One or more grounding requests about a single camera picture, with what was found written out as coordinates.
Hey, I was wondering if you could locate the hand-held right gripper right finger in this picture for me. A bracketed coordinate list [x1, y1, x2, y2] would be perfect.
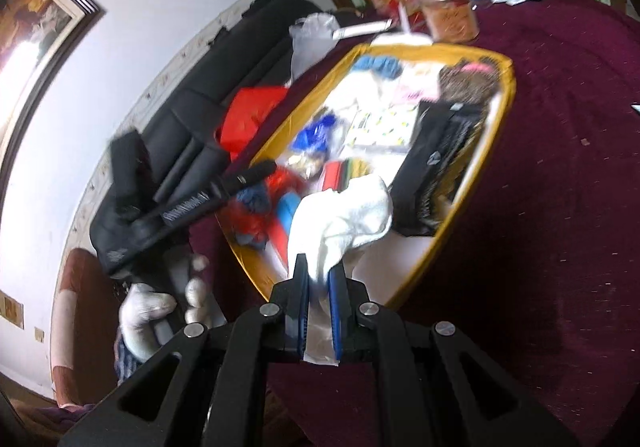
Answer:
[325, 262, 581, 447]

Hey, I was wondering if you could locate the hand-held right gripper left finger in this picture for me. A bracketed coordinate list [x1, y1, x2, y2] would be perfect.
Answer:
[60, 252, 311, 447]

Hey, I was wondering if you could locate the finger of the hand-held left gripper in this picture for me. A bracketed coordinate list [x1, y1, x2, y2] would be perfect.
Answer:
[215, 160, 278, 200]

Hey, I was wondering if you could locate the red blue yellow striped packet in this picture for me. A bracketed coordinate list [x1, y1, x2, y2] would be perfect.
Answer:
[270, 194, 306, 253]

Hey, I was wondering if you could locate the white towel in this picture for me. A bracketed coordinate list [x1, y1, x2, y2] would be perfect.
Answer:
[287, 174, 393, 363]

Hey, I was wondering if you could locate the yellow storage box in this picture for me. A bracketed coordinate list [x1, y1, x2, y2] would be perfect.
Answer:
[220, 42, 516, 313]

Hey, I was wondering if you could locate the coloured strips packet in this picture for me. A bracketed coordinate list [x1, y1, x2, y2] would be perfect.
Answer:
[320, 157, 373, 193]

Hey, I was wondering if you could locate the lemon print tissue pack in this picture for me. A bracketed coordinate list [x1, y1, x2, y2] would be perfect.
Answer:
[345, 104, 421, 150]

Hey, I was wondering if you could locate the light blue cloth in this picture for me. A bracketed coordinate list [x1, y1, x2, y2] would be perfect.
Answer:
[357, 54, 401, 78]

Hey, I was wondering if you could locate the person's left hand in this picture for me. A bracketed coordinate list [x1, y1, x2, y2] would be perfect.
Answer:
[117, 252, 213, 363]

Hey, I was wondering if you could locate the red plastic bag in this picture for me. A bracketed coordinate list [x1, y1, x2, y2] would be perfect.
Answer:
[215, 86, 291, 163]

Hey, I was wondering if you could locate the black equipment bag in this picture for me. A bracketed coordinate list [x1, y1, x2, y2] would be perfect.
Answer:
[135, 0, 341, 208]

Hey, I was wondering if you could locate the white folded cloth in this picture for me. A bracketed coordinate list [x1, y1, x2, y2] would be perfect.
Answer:
[330, 72, 396, 113]

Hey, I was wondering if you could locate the clear plastic bag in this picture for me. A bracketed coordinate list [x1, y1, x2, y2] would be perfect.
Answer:
[290, 12, 341, 80]

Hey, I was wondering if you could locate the white flat box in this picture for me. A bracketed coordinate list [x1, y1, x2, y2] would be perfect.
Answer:
[332, 18, 396, 42]

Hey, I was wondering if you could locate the pink and white packet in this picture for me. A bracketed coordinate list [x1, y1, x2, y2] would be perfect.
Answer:
[395, 67, 441, 103]

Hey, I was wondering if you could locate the leopard print pouch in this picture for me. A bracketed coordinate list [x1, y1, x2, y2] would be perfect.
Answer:
[437, 54, 501, 103]

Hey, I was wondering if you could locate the framed wall picture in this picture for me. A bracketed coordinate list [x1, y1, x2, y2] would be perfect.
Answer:
[0, 0, 106, 188]

